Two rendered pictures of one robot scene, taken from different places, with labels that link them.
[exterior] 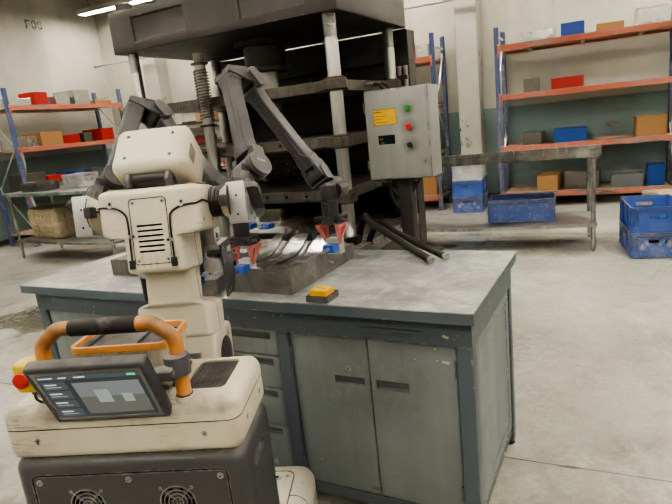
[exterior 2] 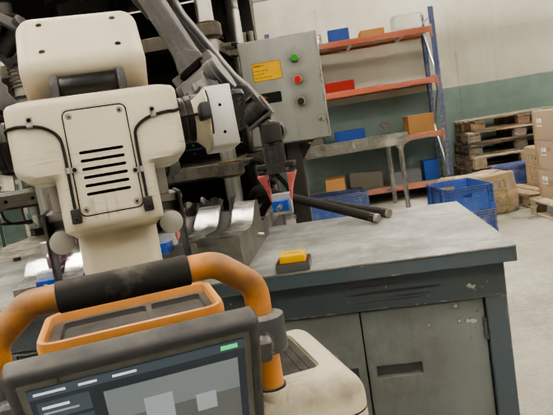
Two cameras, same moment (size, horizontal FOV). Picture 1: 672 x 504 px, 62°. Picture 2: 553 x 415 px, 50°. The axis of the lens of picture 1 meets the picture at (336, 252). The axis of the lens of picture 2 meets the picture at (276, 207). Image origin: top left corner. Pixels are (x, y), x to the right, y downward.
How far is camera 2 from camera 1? 75 cm
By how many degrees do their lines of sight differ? 21
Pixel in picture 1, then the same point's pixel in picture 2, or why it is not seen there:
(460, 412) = (496, 382)
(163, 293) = (115, 265)
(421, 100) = (310, 48)
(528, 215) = not seen: hidden behind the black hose
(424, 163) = (319, 121)
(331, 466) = not seen: outside the picture
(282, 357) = not seen: hidden behind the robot
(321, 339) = (292, 326)
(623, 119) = (392, 121)
